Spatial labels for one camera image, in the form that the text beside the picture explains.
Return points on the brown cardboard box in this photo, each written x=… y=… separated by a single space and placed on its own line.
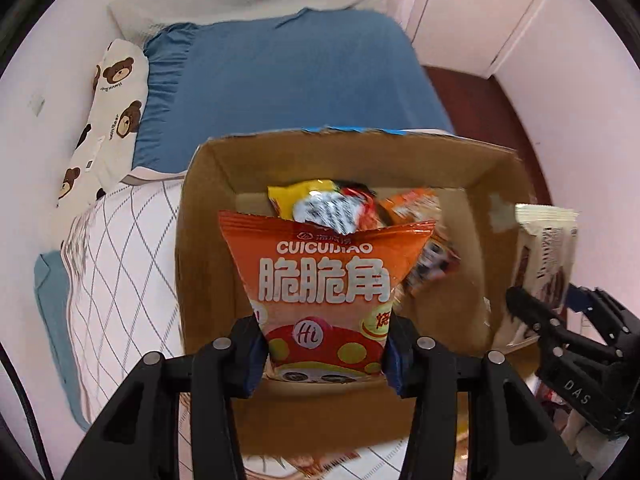
x=210 y=260

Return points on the dark red snack packet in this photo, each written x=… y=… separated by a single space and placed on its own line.
x=430 y=265

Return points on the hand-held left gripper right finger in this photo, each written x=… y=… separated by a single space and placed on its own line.
x=395 y=365

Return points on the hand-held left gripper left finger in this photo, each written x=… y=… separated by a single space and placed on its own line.
x=257 y=360

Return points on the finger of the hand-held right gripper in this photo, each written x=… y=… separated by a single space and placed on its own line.
x=582 y=300
x=535 y=315

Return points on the white brown snack packet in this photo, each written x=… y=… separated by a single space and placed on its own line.
x=545 y=245

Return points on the orange mushroom-print snack bag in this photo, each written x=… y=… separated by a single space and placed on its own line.
x=320 y=280

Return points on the orange noodle snack packet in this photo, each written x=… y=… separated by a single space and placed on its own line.
x=410 y=207

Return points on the white checked quilt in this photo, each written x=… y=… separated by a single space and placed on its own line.
x=125 y=260

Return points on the yellow snack packet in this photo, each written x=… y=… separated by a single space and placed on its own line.
x=285 y=200

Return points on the bear print pillow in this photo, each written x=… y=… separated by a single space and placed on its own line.
x=115 y=110

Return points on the light blue bed sheet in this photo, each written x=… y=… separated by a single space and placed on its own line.
x=55 y=300

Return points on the white door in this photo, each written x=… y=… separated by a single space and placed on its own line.
x=475 y=10

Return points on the blue ruffled pillow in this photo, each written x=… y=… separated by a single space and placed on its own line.
x=300 y=75

